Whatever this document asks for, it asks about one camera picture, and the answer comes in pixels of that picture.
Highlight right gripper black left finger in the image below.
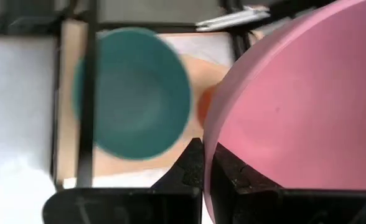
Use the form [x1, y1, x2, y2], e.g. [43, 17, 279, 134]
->
[42, 138, 204, 224]

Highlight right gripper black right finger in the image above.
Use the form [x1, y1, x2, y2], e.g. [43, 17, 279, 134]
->
[209, 142, 366, 224]

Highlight small red plastic bowl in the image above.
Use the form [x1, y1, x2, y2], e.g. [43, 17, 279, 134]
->
[197, 83, 218, 128]

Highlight large dark green bowl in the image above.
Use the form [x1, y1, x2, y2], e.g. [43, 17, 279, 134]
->
[72, 27, 192, 161]

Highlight large pink plastic bowl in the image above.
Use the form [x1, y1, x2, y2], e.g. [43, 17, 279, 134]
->
[202, 0, 366, 224]

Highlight wooden shelf board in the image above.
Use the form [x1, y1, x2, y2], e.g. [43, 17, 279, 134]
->
[57, 20, 237, 189]

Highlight black wire dish rack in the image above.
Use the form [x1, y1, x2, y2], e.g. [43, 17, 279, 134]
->
[0, 0, 342, 63]

